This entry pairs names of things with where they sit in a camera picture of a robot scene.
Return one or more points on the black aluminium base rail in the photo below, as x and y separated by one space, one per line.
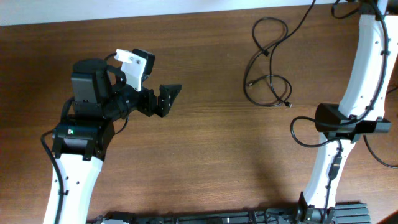
233 216

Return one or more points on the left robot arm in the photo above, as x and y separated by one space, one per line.
86 128

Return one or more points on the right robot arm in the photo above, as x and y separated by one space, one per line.
360 112

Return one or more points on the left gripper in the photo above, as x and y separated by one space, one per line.
163 104

